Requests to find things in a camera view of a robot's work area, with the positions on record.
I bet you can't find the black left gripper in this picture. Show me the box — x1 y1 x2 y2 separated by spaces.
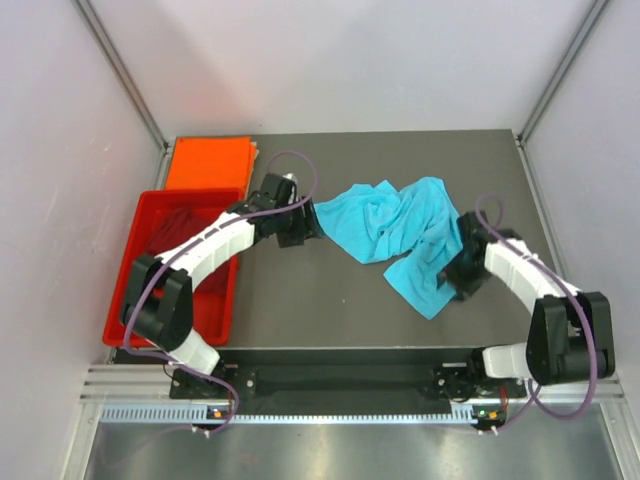
274 194 324 248

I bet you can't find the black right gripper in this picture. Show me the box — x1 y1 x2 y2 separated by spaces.
437 250 492 301

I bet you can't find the light blue t shirt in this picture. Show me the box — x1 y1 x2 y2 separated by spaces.
316 177 462 320

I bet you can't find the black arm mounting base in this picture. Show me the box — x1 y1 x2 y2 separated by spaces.
169 347 531 415

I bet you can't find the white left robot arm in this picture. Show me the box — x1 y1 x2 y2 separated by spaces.
120 173 323 397

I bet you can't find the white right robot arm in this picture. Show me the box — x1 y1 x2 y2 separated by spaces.
436 212 615 396

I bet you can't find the folded orange t shirt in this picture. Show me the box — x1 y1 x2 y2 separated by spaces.
165 136 259 194

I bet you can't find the dark red t shirt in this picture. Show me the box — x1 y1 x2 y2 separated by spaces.
142 207 237 297

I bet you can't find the red plastic bin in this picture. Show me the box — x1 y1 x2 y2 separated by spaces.
102 188 243 347

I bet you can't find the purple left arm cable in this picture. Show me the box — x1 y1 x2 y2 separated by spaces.
119 149 321 441

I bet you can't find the aluminium front frame rail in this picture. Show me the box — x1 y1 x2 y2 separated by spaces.
80 364 624 404

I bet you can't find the left aluminium frame post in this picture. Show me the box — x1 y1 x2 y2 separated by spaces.
69 0 169 151

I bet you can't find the aluminium frame post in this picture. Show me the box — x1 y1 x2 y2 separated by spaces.
69 0 169 151
517 0 614 146

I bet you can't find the slotted grey cable duct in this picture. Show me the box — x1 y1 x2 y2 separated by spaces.
100 404 501 425

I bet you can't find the right aluminium frame post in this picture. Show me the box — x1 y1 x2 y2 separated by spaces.
517 0 614 146

